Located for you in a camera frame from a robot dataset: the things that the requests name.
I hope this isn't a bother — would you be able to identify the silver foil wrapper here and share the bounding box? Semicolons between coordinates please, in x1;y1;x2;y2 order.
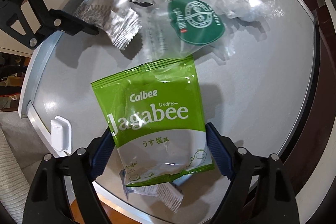
74;0;171;50

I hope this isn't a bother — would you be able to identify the green Jagabee snack bag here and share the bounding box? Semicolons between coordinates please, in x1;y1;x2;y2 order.
91;56;214;187

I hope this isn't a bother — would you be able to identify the small white printed packet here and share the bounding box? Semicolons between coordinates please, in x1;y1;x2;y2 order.
119;169;184;213

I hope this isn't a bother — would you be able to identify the crumpled clear plastic wrap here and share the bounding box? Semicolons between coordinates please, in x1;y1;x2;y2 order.
214;0;284;22

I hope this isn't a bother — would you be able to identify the clear bag with green label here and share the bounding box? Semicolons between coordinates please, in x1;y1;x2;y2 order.
139;0;235;61

